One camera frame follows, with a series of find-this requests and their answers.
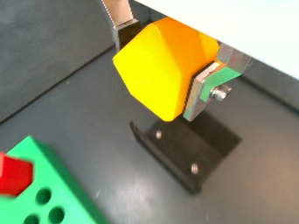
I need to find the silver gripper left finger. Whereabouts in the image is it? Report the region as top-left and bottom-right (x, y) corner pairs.
(102, 0), (142, 51)

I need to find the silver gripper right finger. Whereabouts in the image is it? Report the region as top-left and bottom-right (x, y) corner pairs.
(182, 43), (251, 122)

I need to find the yellow three prong object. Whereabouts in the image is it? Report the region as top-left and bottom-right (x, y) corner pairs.
(114, 17), (219, 122)

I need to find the green foam shape board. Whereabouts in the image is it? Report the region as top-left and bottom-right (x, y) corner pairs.
(0, 136), (108, 224)

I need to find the red hexagonal prism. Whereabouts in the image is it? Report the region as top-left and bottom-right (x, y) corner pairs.
(0, 152), (34, 197)

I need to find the black curved fixture bracket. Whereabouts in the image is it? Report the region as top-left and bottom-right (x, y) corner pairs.
(130, 112), (241, 193)

